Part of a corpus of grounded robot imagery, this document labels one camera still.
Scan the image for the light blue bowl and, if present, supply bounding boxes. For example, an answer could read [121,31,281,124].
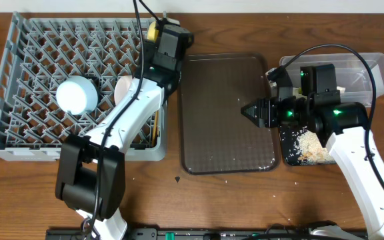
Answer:
[56,75,99,115]

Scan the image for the white pink bowl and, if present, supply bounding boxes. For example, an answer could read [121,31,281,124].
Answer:
[114,75,133,105]

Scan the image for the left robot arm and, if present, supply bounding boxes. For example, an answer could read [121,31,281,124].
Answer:
[55,17,194,239]

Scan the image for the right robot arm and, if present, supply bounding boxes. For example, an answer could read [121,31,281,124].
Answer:
[241,64,384,239]

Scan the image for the yellow plate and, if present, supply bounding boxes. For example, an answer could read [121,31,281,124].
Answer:
[146,21,159,43]

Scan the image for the grey dishwasher rack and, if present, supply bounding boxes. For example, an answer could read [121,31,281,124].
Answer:
[0,13,151,161]

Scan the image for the black waste tray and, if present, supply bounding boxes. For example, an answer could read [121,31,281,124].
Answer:
[279,126,335,166]

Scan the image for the white napkin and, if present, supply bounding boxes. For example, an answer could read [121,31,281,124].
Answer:
[271,85,346,99]

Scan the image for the clear plastic bin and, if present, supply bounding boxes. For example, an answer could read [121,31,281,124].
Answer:
[267,53,384,109]

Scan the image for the dark brown serving tray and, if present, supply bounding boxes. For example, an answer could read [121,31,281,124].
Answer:
[178,53,279,175]

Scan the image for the wooden chopstick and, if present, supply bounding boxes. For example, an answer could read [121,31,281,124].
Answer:
[151,111,159,147]

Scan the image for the rice and food scraps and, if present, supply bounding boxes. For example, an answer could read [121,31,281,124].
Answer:
[294,129,335,165]

